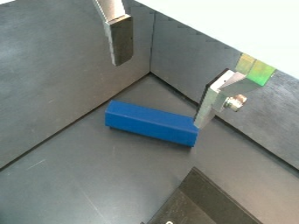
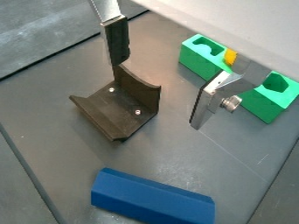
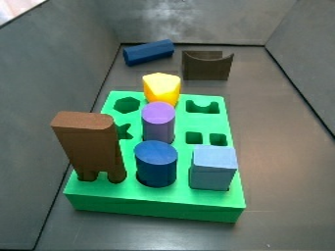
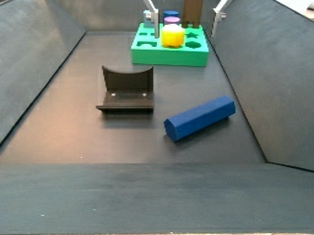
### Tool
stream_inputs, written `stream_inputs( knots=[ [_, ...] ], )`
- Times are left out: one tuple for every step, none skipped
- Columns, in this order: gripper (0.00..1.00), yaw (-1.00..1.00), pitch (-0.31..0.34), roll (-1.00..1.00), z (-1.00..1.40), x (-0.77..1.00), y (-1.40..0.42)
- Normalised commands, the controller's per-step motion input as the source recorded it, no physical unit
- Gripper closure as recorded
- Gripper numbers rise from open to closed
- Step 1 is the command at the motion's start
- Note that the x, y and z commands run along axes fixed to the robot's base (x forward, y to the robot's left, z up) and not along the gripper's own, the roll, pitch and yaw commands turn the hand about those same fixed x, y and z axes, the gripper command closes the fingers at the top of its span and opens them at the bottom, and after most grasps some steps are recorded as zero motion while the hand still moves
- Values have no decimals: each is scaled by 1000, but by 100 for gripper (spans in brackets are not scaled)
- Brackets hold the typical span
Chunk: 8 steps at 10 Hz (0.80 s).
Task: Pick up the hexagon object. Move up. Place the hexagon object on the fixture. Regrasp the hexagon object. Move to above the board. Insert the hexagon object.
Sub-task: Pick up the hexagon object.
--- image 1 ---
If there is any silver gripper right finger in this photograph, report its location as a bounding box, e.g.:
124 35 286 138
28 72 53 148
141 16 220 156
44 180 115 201
193 53 276 129

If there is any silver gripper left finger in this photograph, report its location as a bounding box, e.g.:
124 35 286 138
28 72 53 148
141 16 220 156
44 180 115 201
92 0 133 67

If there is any long blue hexagon prism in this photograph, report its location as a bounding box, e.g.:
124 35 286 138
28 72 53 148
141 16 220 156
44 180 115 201
105 101 199 147

